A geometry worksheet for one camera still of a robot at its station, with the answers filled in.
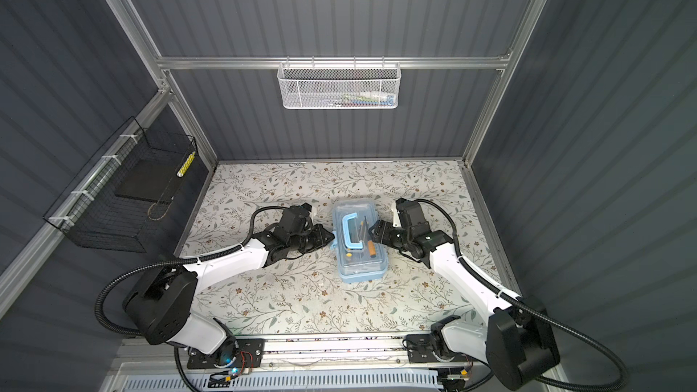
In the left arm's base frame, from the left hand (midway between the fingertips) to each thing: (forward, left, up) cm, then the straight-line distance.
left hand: (337, 236), depth 86 cm
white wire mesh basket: (+72, -3, +12) cm, 74 cm away
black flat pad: (+11, +52, +18) cm, 56 cm away
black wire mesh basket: (+4, +58, +18) cm, 61 cm away
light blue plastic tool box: (-8, -7, -2) cm, 10 cm away
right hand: (-1, -14, +2) cm, 14 cm away
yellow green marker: (+15, +45, +17) cm, 51 cm away
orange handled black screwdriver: (-5, -11, 0) cm, 12 cm away
